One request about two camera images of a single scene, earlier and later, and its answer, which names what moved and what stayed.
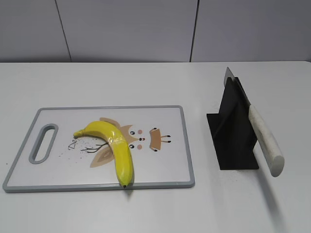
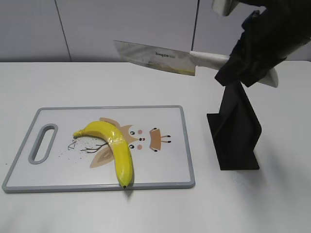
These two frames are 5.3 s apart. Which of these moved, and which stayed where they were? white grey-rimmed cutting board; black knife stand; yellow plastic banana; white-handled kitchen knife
Moved: white-handled kitchen knife
Stayed: white grey-rimmed cutting board; black knife stand; yellow plastic banana
